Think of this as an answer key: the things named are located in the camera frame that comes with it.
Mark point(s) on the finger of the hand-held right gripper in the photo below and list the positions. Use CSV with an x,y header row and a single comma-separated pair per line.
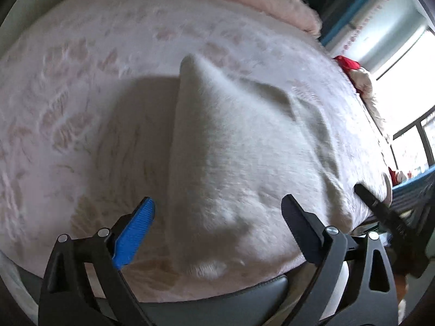
x,y
380,210

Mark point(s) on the red cloth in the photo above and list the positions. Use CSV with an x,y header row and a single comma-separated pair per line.
x,y
346,62

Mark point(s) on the white sweater with black hearts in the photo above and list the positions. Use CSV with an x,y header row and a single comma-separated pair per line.
x,y
238,159

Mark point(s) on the pink butterfly bedspread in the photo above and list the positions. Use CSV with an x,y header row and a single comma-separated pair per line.
x,y
68,91

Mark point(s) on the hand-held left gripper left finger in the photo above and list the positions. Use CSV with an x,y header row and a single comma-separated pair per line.
x,y
136,234

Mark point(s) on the cream crumpled cloth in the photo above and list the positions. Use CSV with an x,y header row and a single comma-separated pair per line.
x,y
368,91

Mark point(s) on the window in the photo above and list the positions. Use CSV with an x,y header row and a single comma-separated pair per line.
x,y
407,85

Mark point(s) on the small red object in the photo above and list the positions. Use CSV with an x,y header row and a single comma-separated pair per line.
x,y
396,175

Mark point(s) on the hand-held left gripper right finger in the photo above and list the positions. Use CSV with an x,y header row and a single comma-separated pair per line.
x,y
299,231

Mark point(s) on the dark leather bed footboard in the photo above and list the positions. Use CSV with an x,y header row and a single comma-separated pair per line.
x,y
210,309

